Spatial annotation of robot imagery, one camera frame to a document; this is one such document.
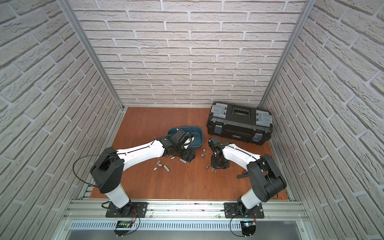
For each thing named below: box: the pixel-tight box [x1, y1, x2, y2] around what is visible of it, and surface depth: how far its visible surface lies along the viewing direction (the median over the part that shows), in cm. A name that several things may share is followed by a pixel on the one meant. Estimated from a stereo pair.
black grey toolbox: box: [206, 102, 273, 146], surface depth 93 cm
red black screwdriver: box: [237, 169, 249, 179], surface depth 87 cm
